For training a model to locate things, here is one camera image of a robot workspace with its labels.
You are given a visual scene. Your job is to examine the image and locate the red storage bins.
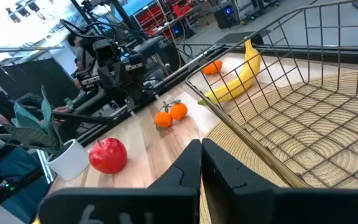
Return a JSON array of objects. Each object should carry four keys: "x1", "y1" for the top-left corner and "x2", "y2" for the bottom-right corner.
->
[{"x1": 171, "y1": 0, "x2": 195, "y2": 18}]

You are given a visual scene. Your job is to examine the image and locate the green plant in white pot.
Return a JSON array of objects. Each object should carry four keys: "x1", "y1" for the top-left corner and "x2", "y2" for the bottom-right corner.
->
[{"x1": 0, "y1": 85, "x2": 91, "y2": 182}]

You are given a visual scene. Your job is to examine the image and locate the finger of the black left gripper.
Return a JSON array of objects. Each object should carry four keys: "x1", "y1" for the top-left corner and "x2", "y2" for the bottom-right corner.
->
[
  {"x1": 98, "y1": 65, "x2": 114, "y2": 94},
  {"x1": 111, "y1": 63, "x2": 126, "y2": 93}
]

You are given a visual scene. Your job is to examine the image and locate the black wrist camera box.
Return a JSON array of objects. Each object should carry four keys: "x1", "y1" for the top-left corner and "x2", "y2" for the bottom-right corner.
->
[{"x1": 91, "y1": 39, "x2": 118, "y2": 63}]

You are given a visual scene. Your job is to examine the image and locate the black aluminium frame rails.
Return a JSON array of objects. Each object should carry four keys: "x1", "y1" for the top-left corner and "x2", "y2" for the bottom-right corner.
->
[{"x1": 73, "y1": 46, "x2": 226, "y2": 147}]

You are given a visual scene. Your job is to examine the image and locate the tangerine pair with green leaves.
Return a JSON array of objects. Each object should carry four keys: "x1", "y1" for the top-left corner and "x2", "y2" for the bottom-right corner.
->
[{"x1": 154, "y1": 99, "x2": 189, "y2": 129}]

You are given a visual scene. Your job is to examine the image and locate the round woven placemat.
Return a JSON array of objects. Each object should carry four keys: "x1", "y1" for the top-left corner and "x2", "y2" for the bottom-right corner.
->
[{"x1": 199, "y1": 71, "x2": 358, "y2": 224}]

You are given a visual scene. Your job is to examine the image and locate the wire basket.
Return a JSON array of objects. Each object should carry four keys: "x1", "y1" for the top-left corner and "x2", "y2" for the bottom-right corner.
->
[{"x1": 184, "y1": 0, "x2": 358, "y2": 190}]

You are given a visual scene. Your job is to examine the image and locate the black floor mat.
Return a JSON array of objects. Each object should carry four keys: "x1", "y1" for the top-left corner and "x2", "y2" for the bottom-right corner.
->
[{"x1": 215, "y1": 30, "x2": 272, "y2": 45}]

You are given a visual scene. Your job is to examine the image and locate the black computer with blue light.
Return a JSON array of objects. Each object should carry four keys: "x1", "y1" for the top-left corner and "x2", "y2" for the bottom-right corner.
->
[{"x1": 213, "y1": 1, "x2": 245, "y2": 29}]

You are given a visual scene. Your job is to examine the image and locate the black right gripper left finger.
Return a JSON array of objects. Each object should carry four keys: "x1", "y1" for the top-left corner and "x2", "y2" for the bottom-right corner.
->
[{"x1": 38, "y1": 139, "x2": 203, "y2": 224}]

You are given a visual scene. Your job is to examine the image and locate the single small tangerine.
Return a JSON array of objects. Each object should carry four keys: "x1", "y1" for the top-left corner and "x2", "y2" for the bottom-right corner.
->
[{"x1": 201, "y1": 59, "x2": 224, "y2": 76}]

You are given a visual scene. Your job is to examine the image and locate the yellow banana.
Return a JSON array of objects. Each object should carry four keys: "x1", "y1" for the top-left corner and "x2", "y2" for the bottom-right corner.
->
[{"x1": 197, "y1": 36, "x2": 262, "y2": 106}]

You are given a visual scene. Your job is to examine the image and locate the shelf with red bins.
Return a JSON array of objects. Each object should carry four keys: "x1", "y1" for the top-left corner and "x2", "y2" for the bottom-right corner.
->
[{"x1": 134, "y1": 2, "x2": 167, "y2": 35}]

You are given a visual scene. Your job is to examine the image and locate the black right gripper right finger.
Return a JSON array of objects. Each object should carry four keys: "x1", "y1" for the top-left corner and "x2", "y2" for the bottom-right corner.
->
[{"x1": 201, "y1": 138, "x2": 358, "y2": 224}]

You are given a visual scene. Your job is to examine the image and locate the black partition panel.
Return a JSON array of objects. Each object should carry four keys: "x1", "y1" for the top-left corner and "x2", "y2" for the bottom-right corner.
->
[{"x1": 0, "y1": 57, "x2": 80, "y2": 100}]

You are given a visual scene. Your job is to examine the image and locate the red apple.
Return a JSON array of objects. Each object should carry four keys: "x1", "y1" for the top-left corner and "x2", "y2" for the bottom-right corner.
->
[{"x1": 88, "y1": 137, "x2": 128, "y2": 175}]

